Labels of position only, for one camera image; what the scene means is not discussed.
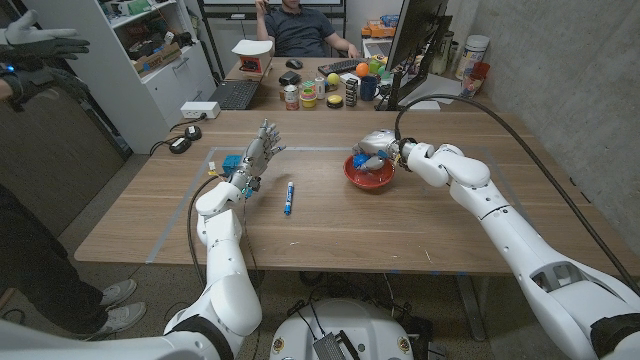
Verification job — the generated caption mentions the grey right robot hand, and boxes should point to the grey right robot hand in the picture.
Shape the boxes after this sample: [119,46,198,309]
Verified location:
[351,129,404,174]

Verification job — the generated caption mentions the operator right gloved hand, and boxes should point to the operator right gloved hand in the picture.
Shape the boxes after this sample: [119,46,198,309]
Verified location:
[0,62,91,112]

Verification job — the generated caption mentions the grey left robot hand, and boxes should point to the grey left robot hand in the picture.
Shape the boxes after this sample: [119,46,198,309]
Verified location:
[230,118,286,194]

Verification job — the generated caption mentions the operator left gloved hand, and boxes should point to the operator left gloved hand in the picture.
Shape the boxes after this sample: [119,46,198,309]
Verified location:
[0,9,91,64]

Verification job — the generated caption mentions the red bowl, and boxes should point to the red bowl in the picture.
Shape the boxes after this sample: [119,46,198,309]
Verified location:
[343,152,396,190]

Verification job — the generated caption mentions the dark blue mug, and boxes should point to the dark blue mug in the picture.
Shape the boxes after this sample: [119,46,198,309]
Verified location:
[359,75,382,102]

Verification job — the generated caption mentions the black laptop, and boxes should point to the black laptop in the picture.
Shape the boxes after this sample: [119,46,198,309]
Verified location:
[208,79,261,111]

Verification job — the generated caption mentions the white power strip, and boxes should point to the white power strip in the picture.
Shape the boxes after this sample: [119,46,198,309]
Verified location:
[180,101,222,120]

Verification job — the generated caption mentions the white paper sheets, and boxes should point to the white paper sheets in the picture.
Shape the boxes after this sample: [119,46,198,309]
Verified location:
[399,73,464,106]

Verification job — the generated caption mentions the black keyboard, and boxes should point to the black keyboard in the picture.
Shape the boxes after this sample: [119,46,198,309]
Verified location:
[317,58,369,77]

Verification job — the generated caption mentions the white and red box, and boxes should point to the white and red box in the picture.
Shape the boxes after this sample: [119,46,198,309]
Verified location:
[231,39,275,76]

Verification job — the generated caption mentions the red cup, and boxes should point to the red cup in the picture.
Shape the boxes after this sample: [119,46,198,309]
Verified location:
[460,61,491,100]

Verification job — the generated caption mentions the cardboard box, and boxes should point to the cardboard box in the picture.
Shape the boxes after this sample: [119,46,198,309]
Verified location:
[132,42,183,76]

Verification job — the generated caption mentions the white shelf cabinet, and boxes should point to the white shelf cabinet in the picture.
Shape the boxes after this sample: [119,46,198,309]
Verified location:
[27,0,217,155]

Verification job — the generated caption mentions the black computer monitor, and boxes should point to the black computer monitor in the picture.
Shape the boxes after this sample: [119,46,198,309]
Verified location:
[387,0,454,112]

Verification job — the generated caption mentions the white canister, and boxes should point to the white canister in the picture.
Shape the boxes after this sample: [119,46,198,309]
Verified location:
[454,34,491,81]

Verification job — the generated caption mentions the seated person in dark polo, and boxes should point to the seated person in dark polo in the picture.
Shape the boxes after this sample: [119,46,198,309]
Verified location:
[254,0,361,60]

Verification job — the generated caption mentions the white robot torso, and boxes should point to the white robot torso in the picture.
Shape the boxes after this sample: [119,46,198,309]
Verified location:
[269,298,415,360]

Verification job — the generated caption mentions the standing operator in dark clothes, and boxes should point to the standing operator in dark clothes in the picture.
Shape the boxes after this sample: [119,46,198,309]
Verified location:
[0,184,148,339]

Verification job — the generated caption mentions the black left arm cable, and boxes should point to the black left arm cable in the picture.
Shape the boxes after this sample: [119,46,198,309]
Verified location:
[187,172,224,286]

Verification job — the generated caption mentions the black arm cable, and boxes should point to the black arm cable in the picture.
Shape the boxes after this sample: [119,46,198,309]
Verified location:
[187,172,224,286]
[393,93,640,296]

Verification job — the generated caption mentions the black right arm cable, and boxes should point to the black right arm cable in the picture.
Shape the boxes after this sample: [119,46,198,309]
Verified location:
[393,93,640,296]

